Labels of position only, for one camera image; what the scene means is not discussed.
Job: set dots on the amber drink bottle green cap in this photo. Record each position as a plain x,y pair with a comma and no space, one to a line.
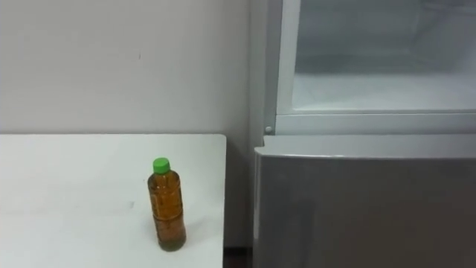
166,208

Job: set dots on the grey fridge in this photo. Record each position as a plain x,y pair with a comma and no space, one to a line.
364,208

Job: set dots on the white table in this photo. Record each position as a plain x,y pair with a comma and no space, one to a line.
74,193

